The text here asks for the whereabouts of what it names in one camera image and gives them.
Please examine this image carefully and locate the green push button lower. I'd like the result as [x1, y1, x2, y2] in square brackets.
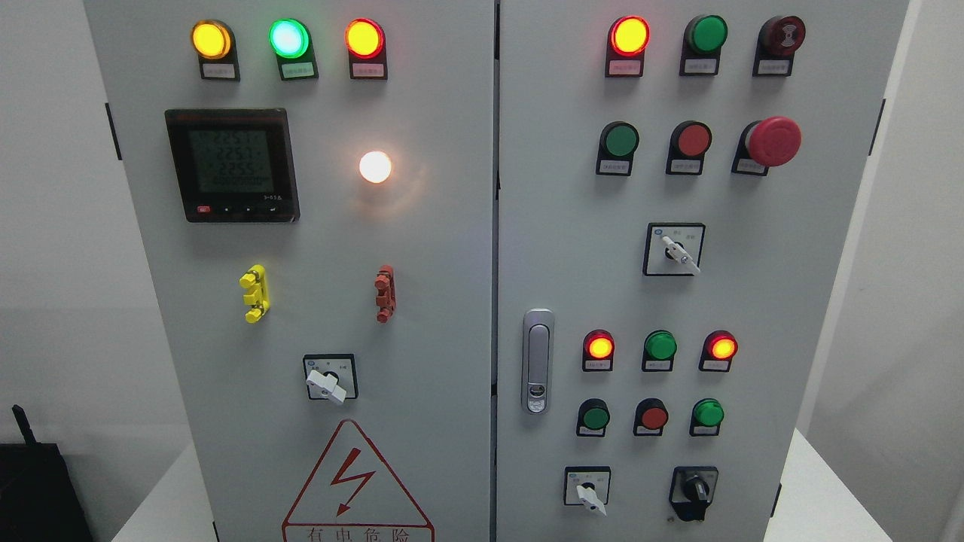
[576, 398, 612, 438]

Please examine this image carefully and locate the red emergency stop button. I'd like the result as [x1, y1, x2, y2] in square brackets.
[732, 116, 802, 176]

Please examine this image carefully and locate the green push button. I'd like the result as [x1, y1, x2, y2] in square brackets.
[576, 398, 612, 438]
[596, 121, 639, 176]

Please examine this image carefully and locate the green lamp right top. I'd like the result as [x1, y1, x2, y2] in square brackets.
[679, 14, 728, 77]

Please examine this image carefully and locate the silver door handle lock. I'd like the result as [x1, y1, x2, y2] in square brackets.
[521, 308, 555, 415]

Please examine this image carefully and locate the black digital power meter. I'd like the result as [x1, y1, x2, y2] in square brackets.
[164, 108, 300, 223]

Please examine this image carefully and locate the white lit indicator lamp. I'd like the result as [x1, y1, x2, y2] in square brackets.
[358, 151, 393, 183]

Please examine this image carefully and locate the red lit lamp right top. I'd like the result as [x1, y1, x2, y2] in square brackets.
[605, 15, 651, 78]

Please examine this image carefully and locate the red push button upper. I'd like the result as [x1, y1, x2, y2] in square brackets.
[665, 120, 712, 176]

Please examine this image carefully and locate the grey right cabinet door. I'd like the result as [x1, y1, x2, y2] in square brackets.
[493, 1, 908, 541]

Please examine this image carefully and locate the white selector switch left door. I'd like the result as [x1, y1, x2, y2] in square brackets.
[302, 353, 358, 405]

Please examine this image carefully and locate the grey cabinet door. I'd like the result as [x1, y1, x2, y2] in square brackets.
[84, 1, 495, 541]
[493, 1, 908, 541]

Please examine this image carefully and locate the green lamp lower right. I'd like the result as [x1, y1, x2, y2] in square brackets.
[689, 398, 725, 437]

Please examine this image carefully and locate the red lamp middle right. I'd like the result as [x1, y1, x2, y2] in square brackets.
[699, 330, 738, 373]

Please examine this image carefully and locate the red electric warning sticker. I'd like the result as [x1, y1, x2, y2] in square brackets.
[282, 419, 436, 541]

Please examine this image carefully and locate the green push button upper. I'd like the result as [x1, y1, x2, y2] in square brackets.
[596, 121, 639, 176]

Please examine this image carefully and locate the red black buzzer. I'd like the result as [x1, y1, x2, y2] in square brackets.
[752, 15, 806, 77]

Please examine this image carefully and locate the white selector switch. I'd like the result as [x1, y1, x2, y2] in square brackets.
[563, 466, 612, 516]
[642, 222, 706, 276]

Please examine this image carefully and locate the red lit lamp middle left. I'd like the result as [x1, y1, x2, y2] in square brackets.
[581, 329, 615, 373]

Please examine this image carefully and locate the green lamp middle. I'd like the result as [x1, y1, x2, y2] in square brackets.
[641, 330, 678, 373]

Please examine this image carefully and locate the red push button lower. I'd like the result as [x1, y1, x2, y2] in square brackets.
[633, 397, 669, 437]

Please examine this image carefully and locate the black knob selector switch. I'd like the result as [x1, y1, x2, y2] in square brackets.
[668, 466, 719, 522]

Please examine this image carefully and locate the red lit lamp left door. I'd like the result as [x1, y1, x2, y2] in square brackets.
[344, 18, 388, 80]

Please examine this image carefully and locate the white selector switch upper right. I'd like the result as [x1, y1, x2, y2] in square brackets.
[642, 222, 706, 276]

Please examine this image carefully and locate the grey left cabinet door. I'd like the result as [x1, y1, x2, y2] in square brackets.
[84, 1, 495, 541]

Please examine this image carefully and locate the white selector switch lower right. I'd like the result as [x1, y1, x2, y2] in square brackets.
[563, 466, 612, 516]

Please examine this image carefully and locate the yellow indicator lamp top left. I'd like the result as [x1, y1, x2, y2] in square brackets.
[191, 20, 240, 81]

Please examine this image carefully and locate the green lit indicator lamp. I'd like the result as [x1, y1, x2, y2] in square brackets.
[268, 18, 318, 81]

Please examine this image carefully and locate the red push button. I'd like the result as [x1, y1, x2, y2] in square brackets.
[665, 120, 712, 176]
[633, 397, 669, 437]

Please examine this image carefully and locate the yellow terminal connector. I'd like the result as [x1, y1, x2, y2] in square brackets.
[238, 264, 270, 324]

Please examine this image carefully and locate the red lit lamp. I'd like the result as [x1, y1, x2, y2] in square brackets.
[605, 15, 651, 78]
[581, 329, 615, 373]

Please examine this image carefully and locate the red terminal connector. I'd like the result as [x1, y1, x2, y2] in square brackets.
[373, 265, 396, 324]

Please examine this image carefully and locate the black device with antenna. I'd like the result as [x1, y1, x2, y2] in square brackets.
[1, 405, 93, 541]

